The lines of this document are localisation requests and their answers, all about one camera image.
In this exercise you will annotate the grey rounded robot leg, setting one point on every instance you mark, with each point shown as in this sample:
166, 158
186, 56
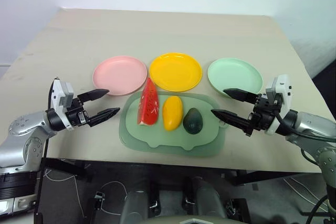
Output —
211, 200
135, 205

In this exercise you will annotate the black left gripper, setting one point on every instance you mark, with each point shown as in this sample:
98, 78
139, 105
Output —
77, 115

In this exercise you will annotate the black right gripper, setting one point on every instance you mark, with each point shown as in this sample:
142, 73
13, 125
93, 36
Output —
262, 113

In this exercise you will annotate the yellow mango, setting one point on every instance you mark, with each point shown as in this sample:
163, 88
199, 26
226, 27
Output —
172, 113

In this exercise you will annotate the green cutting board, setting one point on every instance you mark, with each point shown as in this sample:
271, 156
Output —
157, 140

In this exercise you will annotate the red watermelon slice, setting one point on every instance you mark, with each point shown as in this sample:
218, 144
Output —
149, 106

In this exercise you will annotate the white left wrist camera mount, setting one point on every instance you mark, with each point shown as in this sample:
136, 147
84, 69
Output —
59, 90

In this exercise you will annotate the pink plate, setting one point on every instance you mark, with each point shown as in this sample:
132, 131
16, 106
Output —
119, 74

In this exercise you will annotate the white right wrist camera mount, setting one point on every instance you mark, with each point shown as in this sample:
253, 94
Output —
282, 87

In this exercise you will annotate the yellow plate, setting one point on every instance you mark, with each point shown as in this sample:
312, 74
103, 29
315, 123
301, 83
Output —
176, 72

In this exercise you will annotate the black table frame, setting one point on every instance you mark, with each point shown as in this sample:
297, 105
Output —
157, 167

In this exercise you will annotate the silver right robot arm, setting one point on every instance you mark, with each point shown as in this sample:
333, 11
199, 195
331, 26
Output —
312, 127

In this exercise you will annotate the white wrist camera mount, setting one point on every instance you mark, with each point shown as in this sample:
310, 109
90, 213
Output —
282, 87
59, 90

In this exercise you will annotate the light green plate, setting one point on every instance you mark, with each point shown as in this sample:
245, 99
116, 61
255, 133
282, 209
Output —
233, 74

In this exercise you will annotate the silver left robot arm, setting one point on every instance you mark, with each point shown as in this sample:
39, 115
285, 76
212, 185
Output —
18, 140

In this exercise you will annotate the dark green avocado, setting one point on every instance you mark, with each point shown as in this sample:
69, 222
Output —
193, 121

